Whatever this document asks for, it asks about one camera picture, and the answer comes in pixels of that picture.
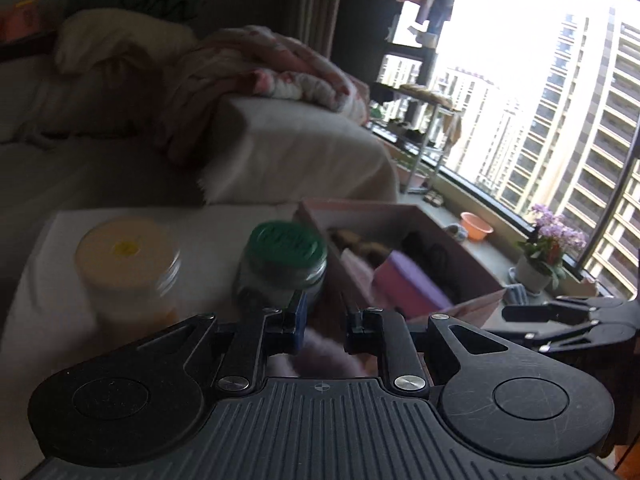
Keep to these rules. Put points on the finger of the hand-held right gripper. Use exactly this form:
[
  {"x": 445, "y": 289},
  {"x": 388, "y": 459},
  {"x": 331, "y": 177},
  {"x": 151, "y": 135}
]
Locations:
[
  {"x": 565, "y": 337},
  {"x": 545, "y": 310}
]

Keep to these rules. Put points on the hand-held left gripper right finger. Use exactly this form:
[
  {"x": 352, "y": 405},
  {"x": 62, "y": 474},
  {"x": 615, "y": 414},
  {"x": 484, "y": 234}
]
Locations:
[{"x": 352, "y": 332}]

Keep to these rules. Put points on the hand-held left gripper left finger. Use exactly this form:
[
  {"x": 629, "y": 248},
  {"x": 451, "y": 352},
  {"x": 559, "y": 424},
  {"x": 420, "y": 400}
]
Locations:
[{"x": 301, "y": 320}]

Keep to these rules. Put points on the purple fuzzy towel band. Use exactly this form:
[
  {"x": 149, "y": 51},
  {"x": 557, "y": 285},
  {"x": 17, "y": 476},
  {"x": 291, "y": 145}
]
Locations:
[{"x": 325, "y": 357}]

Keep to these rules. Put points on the purple block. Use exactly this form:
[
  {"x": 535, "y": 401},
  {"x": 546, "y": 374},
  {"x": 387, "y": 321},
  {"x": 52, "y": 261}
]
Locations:
[{"x": 410, "y": 285}]

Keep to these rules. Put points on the pink cardboard box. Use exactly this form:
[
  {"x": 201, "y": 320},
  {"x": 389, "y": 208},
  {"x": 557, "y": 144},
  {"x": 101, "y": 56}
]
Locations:
[{"x": 465, "y": 310}]

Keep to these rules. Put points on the brown plush hair accessory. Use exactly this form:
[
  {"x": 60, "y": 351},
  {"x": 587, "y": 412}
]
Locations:
[{"x": 365, "y": 250}]

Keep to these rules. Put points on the black fabric hair accessory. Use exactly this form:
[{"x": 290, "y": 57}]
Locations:
[{"x": 430, "y": 255}]

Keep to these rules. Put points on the grey slippers pair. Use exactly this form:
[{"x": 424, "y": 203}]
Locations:
[{"x": 515, "y": 292}]

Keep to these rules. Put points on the purple orchid in white pot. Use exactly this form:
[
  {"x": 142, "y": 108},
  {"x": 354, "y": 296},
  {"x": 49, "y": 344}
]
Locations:
[{"x": 530, "y": 272}]

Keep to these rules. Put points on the green lid glass jar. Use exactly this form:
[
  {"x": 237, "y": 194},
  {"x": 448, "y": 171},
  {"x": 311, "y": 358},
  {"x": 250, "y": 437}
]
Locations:
[{"x": 280, "y": 245}]

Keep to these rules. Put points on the orange plastic basin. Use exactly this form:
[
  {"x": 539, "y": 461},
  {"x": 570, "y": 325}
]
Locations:
[{"x": 475, "y": 227}]

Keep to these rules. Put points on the blue grey slipper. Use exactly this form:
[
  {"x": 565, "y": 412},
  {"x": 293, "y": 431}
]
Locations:
[{"x": 456, "y": 230}]

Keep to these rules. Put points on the beige sandals pair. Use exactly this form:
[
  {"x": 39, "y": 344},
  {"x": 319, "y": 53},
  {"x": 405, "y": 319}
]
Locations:
[{"x": 433, "y": 198}]

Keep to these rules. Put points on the potted green plant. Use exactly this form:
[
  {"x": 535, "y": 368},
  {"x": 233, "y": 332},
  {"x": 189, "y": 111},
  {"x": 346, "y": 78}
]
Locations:
[{"x": 417, "y": 177}]

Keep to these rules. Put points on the yellow-lid glass jar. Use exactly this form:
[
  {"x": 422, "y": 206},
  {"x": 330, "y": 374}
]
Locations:
[{"x": 125, "y": 260}]

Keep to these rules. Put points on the metal shoe rack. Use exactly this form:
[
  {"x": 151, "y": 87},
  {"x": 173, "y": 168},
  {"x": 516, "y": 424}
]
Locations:
[{"x": 430, "y": 130}]

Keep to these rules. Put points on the pink floral blanket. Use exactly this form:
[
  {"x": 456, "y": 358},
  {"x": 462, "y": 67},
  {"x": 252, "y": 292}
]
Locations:
[{"x": 240, "y": 70}]

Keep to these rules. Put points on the beige curtain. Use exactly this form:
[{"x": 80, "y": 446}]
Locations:
[{"x": 322, "y": 0}]

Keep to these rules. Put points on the beige pillow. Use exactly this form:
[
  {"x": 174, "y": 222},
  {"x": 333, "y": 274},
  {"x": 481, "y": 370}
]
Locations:
[{"x": 110, "y": 40}]

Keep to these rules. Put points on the orange toy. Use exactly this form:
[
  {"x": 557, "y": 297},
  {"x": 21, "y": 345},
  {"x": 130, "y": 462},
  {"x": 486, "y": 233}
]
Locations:
[{"x": 20, "y": 20}]

